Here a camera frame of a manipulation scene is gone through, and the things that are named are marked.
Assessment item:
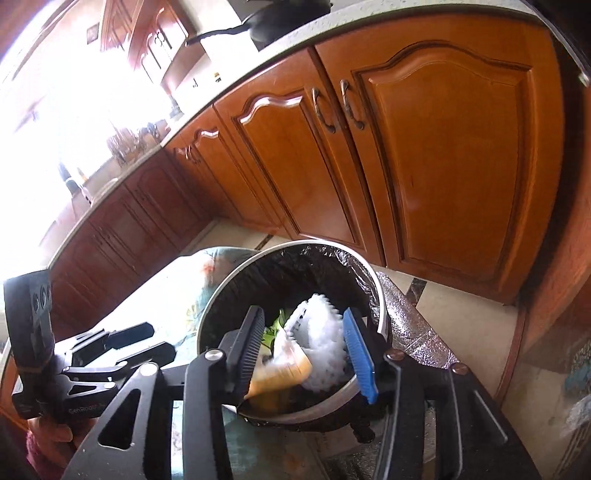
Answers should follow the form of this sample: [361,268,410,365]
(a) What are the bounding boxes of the person's left hand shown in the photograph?
[25,413,77,469]

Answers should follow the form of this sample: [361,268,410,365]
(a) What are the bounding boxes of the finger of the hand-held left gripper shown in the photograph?
[62,342,177,384]
[55,322,155,358]

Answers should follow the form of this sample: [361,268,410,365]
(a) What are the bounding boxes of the black wok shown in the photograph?
[185,0,333,51]

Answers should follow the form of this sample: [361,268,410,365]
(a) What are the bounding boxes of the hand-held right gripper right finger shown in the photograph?
[342,308,541,480]

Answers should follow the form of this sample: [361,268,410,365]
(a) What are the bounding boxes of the round grey trash bin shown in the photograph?
[196,239,393,444]

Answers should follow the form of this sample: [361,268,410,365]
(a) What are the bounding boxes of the wooden base cabinets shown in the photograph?
[0,9,566,305]

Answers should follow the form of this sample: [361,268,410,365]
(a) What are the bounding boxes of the floral light blue tablecloth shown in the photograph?
[46,247,333,480]

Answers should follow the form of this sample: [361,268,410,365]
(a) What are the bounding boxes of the yellow packet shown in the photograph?
[244,344,314,414]

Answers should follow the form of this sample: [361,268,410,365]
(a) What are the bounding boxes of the wooden wall cabinet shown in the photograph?
[99,0,195,84]

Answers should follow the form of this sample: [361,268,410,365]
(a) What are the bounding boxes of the white foam fruit net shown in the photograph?
[284,293,365,393]

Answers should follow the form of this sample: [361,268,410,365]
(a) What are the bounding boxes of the black bin liner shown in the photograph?
[199,244,384,435]

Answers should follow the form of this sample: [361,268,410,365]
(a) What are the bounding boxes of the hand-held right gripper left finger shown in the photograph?
[62,305,267,480]

